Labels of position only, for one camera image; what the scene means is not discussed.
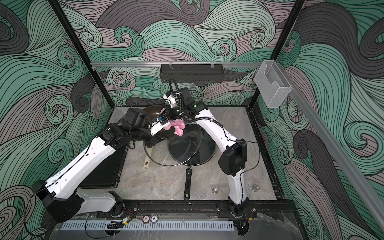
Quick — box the pink microfibre cloth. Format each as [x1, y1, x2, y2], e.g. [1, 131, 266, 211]
[161, 119, 186, 137]

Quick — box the glass lid of brown pan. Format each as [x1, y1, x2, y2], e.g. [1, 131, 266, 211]
[151, 122, 209, 167]

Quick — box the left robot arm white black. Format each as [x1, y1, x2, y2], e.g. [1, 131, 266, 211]
[32, 106, 177, 223]

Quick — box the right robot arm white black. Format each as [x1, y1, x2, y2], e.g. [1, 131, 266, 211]
[163, 88, 249, 218]

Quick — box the round button pair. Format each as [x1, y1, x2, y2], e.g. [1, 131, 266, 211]
[142, 214, 159, 224]

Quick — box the small metal disc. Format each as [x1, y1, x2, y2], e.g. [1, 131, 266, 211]
[252, 185, 260, 192]

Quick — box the brown pan with cream handle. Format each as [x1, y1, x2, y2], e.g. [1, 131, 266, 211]
[143, 105, 168, 170]

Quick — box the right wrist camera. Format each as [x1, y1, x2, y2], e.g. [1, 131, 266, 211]
[163, 94, 178, 108]

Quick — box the black wall shelf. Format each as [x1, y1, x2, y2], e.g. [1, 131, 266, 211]
[160, 65, 225, 83]

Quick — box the black pan with black handle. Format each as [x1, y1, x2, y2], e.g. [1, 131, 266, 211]
[167, 122, 217, 201]

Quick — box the aluminium rail back wall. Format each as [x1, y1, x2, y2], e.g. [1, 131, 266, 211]
[91, 61, 262, 69]

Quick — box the aluminium rail wall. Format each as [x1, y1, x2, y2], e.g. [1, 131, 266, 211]
[91, 61, 262, 69]
[276, 62, 384, 230]

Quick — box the clear plastic wall box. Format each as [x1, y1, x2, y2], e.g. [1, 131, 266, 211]
[254, 60, 292, 109]

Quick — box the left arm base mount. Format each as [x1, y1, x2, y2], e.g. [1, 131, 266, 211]
[97, 200, 139, 219]

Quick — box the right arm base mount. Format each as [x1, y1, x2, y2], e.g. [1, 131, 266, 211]
[216, 198, 257, 219]

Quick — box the white slotted cable duct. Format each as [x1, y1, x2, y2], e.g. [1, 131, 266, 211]
[61, 220, 235, 232]

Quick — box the aluminium rail right wall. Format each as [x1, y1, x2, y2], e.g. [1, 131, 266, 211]
[276, 62, 384, 230]

